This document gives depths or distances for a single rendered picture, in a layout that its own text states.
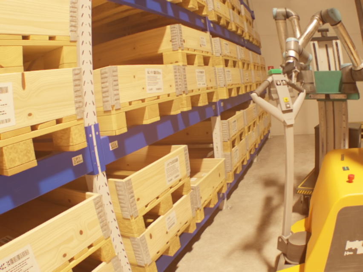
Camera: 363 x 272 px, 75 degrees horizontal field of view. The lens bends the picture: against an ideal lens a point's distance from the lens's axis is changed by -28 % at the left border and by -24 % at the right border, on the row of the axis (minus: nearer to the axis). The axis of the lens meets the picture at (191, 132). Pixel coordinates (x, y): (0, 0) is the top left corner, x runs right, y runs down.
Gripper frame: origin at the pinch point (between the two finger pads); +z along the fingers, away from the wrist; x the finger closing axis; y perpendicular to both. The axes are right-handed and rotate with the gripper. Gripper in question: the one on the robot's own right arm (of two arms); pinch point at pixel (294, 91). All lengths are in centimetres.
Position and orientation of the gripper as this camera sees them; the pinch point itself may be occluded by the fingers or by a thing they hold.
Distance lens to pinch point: 228.3
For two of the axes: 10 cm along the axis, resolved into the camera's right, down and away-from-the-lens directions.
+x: -8.3, 1.2, 5.4
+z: -0.2, 9.7, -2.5
